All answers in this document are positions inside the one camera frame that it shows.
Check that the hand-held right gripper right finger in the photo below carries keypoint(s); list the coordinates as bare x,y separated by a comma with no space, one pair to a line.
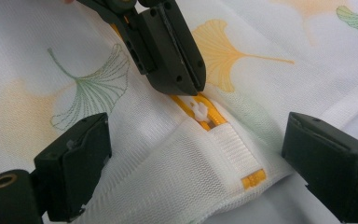
332,174

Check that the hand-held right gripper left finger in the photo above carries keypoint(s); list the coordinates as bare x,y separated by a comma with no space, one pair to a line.
74,168

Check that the white leaf-print mesh laundry bag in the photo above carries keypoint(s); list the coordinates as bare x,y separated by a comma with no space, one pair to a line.
155,174

